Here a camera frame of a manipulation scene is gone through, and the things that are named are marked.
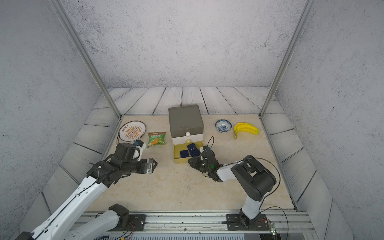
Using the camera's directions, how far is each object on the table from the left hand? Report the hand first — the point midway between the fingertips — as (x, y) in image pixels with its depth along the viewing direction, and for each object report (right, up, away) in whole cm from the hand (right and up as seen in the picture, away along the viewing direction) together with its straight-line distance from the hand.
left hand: (152, 163), depth 75 cm
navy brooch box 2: (+21, +2, +22) cm, 30 cm away
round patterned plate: (-25, +15, +36) cm, 47 cm away
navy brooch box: (+14, +1, +21) cm, 26 cm away
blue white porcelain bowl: (+42, +19, +36) cm, 58 cm away
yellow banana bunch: (+57, +18, +32) cm, 68 cm away
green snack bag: (-5, +10, +26) cm, 29 cm away
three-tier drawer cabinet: (+16, +17, +12) cm, 27 cm away
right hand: (+18, -3, +15) cm, 24 cm away
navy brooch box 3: (+19, +6, +24) cm, 31 cm away
